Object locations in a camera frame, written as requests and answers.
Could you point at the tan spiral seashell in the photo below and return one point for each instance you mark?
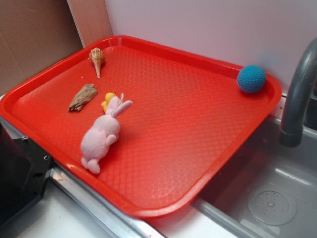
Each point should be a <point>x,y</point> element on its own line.
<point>97,57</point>

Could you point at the grey plastic sink basin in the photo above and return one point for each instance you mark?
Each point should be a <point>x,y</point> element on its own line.
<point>266,190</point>

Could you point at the blue crocheted ball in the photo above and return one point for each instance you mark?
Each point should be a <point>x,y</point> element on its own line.
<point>251,79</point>

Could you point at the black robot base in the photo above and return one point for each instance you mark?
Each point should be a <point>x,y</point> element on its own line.
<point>24,169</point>

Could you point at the red plastic tray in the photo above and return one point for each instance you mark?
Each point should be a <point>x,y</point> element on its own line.
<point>188,118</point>

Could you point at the yellow rubber duck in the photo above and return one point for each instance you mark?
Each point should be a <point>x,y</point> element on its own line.
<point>107,99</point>

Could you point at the pink plush bunny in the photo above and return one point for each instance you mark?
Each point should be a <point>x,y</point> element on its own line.
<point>103,133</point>

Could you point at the brown driftwood piece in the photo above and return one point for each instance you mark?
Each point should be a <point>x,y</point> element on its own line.
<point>85,95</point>

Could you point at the grey toy faucet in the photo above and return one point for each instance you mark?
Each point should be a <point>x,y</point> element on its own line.
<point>301,104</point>

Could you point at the brown cardboard panel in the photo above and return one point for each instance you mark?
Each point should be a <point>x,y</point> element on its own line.
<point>35,34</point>

